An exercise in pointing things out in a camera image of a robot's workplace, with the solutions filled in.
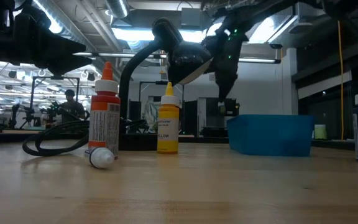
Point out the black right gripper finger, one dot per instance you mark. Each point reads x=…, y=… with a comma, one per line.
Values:
x=225, y=77

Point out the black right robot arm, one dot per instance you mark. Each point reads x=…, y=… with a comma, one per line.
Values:
x=346, y=7

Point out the teal plastic bin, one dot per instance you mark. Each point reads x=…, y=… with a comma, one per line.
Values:
x=269, y=137

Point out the standing person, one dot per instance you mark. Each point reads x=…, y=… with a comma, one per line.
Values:
x=71, y=109

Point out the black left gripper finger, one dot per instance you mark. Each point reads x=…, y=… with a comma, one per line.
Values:
x=67, y=63
x=48, y=37

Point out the silver ceiling duct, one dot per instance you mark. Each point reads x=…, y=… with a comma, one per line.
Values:
x=117, y=7

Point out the pale green cup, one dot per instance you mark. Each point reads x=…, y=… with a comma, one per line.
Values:
x=320, y=132

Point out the background robot arms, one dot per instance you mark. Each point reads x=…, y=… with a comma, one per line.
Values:
x=30, y=115

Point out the large yellow food coloring bottle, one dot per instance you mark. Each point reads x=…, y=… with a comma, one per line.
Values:
x=168, y=124

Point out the black gooseneck desk lamp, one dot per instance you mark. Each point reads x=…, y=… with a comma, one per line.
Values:
x=185, y=59

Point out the black cabinet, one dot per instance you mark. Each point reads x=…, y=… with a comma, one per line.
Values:
x=210, y=118

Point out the small white-capped food coloring bottle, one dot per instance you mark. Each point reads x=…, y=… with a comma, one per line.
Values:
x=101, y=157

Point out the large orange food coloring bottle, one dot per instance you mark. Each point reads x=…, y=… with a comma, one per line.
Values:
x=104, y=124

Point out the pale hanging cloth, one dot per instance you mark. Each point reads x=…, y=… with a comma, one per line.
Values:
x=150, y=115

